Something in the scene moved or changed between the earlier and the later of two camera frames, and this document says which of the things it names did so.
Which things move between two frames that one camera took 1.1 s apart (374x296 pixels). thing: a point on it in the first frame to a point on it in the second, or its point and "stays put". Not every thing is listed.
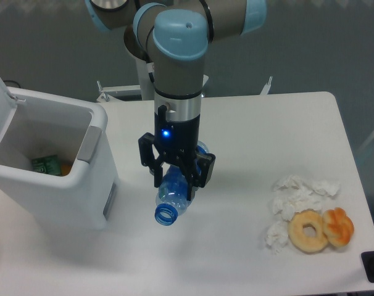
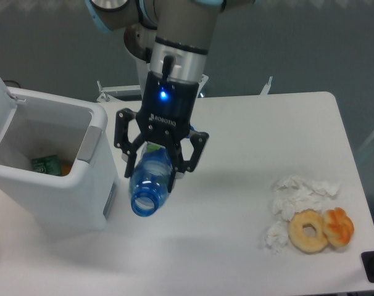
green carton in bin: [50, 164] stays put
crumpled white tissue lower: [276, 236] stays put
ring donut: [296, 235] stays put
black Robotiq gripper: [177, 141] to [166, 111]
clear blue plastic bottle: [172, 199] to [150, 182]
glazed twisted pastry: [338, 227] stays put
